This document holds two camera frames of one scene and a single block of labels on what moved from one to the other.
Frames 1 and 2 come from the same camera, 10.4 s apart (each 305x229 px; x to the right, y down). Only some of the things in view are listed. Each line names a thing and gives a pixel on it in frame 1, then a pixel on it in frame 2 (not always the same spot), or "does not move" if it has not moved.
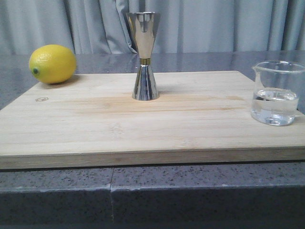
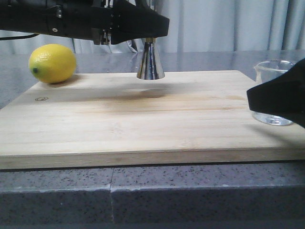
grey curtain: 101,26 does not move
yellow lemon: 52,63 does not move
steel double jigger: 144,26 to 150,67
